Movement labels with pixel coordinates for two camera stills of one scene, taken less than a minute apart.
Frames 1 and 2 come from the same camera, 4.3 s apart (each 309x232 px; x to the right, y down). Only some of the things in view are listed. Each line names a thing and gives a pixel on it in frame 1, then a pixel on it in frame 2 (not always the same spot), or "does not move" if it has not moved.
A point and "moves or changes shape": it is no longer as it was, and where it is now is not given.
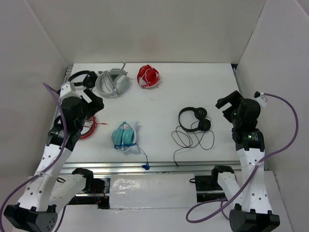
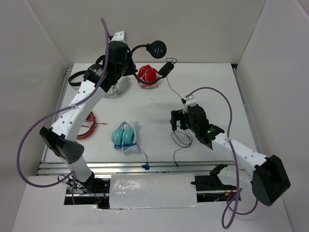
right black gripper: [235, 98] -> [177, 115]
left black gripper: [95, 105] -> [132, 67]
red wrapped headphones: [147, 77] does not move
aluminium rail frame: [156, 167] does not move
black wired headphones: [204, 123] moves or changes shape
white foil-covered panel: [152, 191] does not move
